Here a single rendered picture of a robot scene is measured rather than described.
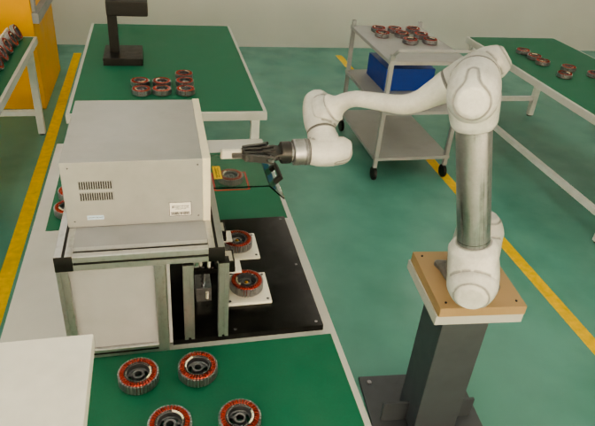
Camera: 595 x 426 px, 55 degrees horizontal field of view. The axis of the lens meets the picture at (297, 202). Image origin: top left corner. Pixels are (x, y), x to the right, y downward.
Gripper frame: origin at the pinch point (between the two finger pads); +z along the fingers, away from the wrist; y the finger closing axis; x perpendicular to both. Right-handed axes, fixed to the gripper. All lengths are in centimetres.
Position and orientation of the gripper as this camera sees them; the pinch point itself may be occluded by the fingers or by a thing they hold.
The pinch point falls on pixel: (231, 153)
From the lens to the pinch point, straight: 192.3
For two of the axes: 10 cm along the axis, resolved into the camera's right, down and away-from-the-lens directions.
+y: -2.1, -5.2, 8.3
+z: -9.7, 0.4, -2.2
